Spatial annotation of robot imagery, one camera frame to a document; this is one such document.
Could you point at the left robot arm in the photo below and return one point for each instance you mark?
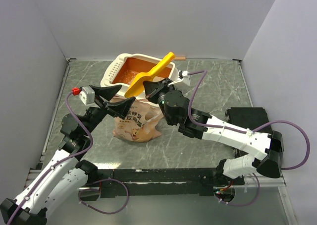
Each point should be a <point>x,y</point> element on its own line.
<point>67,170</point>

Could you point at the yellow litter scoop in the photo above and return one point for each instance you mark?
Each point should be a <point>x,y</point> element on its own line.
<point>136,87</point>

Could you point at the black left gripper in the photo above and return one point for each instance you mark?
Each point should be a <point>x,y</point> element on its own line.
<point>119,108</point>

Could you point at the orange tape piece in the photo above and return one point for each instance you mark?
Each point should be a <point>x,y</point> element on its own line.
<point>180,58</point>

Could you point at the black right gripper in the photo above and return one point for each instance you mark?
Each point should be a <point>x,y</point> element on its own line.
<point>151,87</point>

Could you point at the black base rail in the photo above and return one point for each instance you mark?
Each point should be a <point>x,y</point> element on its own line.
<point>147,182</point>

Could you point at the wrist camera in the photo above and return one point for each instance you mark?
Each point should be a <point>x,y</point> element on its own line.
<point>184,78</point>
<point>86,95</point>

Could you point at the pink cat litter bag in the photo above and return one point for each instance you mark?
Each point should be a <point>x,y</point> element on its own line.
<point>140,123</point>

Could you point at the black case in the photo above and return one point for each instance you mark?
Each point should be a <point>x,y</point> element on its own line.
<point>246,117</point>

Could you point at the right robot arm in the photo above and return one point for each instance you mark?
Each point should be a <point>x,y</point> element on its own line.
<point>264,151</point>

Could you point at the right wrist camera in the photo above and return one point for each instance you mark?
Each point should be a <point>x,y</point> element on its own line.
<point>184,78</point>

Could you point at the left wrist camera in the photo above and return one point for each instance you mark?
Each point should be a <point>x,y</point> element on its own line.
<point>86,95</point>

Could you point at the white orange litter box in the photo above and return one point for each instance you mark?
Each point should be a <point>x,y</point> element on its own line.
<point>124,69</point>

